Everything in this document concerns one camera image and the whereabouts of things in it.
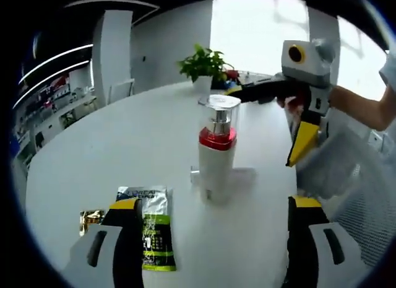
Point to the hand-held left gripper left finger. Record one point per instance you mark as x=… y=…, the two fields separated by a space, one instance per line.
x=128 y=257

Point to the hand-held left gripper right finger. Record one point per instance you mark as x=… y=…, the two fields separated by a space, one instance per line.
x=321 y=247

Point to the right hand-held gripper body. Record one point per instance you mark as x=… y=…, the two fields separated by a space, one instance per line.
x=312 y=65

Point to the green black skincare sachet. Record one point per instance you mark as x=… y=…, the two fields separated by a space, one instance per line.
x=156 y=232

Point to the gold foil skincare sachet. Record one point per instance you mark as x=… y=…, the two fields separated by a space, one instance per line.
x=91 y=221

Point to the white pump bottle red collar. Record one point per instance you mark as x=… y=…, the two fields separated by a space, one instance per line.
x=216 y=167

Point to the blue plastic bag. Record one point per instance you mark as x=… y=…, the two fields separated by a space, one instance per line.
x=229 y=83

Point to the red bag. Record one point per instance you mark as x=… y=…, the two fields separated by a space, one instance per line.
x=231 y=73

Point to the grey mesh office chair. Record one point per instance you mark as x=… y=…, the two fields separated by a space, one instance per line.
x=365 y=213

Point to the green potted plant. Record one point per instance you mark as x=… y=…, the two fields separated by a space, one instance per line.
x=204 y=65

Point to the person's light sleeve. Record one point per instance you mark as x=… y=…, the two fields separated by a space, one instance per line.
x=389 y=69

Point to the white chair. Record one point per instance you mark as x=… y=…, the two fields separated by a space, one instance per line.
x=122 y=91

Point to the ceiling light strip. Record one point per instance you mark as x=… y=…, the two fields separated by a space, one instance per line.
x=58 y=56
x=55 y=75

